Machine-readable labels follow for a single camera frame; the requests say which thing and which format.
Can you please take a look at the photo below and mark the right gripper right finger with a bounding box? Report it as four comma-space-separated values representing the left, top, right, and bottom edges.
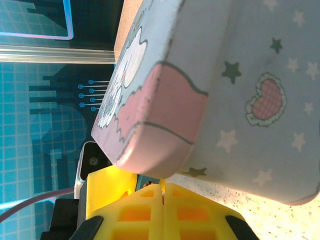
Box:
162, 183, 260, 240

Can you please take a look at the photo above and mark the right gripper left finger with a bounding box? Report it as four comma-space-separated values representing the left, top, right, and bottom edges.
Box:
69, 183, 164, 240

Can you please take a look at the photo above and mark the pastel cartoon tin box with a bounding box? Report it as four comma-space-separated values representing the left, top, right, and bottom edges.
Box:
90, 0, 320, 206

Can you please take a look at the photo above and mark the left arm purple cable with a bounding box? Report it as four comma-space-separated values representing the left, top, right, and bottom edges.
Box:
0, 187, 77, 223

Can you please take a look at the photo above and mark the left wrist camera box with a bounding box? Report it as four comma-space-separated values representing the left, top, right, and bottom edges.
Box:
75, 140, 112, 192

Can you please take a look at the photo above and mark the aluminium frame post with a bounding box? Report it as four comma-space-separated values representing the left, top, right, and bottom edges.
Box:
0, 44, 117, 65

